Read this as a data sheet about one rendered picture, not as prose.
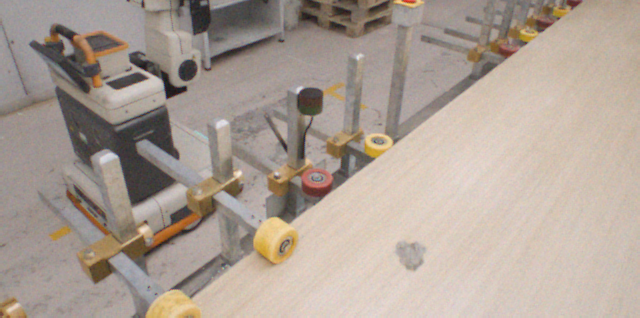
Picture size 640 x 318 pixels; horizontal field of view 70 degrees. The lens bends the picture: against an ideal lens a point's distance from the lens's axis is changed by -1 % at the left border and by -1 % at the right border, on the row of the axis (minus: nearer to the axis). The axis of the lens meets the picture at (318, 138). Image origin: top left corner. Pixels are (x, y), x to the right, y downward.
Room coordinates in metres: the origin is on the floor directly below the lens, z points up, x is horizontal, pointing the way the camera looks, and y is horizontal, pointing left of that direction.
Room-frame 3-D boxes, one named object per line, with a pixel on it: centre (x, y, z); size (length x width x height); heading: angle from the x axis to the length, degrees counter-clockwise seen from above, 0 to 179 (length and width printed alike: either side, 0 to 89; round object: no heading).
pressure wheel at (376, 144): (1.12, -0.17, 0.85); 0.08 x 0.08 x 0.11
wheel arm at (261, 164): (1.06, 0.15, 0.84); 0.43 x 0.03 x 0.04; 51
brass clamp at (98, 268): (0.63, 0.39, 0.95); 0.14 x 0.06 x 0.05; 141
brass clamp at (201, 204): (0.83, 0.23, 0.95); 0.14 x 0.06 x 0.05; 141
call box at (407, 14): (1.43, -0.26, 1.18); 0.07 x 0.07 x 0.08; 51
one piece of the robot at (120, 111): (1.76, 0.88, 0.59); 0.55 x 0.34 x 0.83; 50
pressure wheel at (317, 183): (0.94, 0.00, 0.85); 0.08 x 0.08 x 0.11
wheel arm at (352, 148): (1.25, -0.02, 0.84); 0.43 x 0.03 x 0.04; 51
